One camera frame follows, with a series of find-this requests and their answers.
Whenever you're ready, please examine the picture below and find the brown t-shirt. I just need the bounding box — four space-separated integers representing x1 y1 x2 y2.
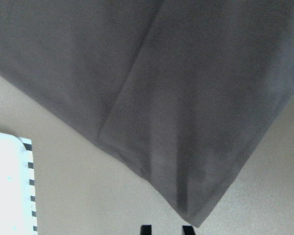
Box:
0 0 294 227

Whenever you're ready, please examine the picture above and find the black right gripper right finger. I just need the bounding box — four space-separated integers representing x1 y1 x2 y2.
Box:
182 225 196 235

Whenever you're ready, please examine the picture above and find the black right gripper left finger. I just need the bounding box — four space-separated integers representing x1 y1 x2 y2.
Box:
140 225 152 235

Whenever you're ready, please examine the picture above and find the white mast base plate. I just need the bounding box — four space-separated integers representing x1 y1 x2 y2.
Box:
0 133 38 235

